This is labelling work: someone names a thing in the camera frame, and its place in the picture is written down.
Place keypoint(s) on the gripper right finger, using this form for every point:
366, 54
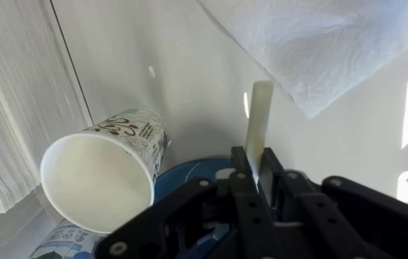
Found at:
369, 216

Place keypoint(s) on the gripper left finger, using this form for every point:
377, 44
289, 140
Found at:
175, 212

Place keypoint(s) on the white spoon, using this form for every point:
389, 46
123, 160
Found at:
259, 118

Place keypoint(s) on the printed white paper cup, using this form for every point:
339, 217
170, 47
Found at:
99, 180

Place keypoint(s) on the printed blue white packet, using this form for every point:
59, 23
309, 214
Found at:
63, 241

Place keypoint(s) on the white paper towel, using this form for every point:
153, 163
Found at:
315, 43

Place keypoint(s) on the white curtain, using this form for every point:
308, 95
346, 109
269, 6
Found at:
13, 108

